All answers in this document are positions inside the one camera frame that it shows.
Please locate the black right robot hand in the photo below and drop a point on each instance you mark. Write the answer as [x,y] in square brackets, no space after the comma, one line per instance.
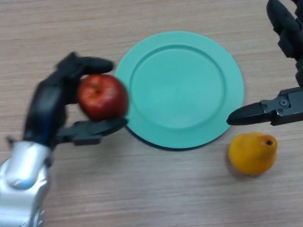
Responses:
[290,106]

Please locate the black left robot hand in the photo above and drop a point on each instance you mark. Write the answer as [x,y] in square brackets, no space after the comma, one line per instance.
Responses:
[45,106]

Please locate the red apple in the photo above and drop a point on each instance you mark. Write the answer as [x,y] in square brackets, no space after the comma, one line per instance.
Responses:
[101,97]

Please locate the green round plate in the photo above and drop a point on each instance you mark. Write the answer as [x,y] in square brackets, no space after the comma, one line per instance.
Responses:
[184,89]

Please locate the yellow pear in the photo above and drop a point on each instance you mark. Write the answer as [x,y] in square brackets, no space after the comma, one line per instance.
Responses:
[251,156]

